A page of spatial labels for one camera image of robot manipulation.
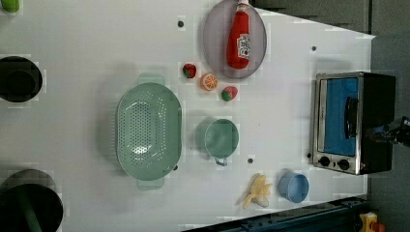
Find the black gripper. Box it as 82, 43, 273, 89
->
373, 116, 410, 147

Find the yellow red emergency button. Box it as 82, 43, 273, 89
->
359, 212, 386, 232

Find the blue plastic cup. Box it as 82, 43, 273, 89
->
278, 171, 309, 203

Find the peeled toy banana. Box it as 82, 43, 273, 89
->
243, 174, 273, 210

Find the red toy strawberry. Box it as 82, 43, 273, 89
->
221, 86, 238, 102

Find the green mug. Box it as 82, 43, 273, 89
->
195, 118, 240, 166

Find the red plush ketchup bottle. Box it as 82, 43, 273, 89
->
226, 0, 251, 70

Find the orange slice toy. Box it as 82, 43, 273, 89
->
200, 73, 219, 91

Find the grey round plate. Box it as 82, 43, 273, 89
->
202, 0, 267, 78

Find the small red toy fruit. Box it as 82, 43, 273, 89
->
183, 63, 196, 78

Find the green plastic colander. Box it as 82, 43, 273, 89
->
116, 72, 182, 191

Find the green cylinder object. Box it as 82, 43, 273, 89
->
0, 0, 20, 14

